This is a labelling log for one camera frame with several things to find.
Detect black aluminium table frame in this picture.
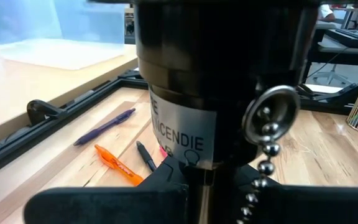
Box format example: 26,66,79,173
0,69,358,182

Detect orange pen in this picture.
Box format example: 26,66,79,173
94,144,145,187

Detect wooden base lamp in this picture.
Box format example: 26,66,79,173
134,0,319,224

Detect clear plastic storage bin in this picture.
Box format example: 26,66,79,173
0,0,127,71

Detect purple pen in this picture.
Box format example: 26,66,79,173
73,107,137,147

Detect black pen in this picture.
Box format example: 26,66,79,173
135,140,158,173

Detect person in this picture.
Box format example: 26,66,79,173
318,3,337,23

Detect black frame hook clamp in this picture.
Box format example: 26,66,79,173
26,99,65,127

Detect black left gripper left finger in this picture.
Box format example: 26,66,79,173
23,156,189,224

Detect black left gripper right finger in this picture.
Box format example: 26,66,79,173
225,164,358,224

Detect black keyboard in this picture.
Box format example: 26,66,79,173
325,28,358,50

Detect light wooden desk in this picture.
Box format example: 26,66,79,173
0,43,140,151

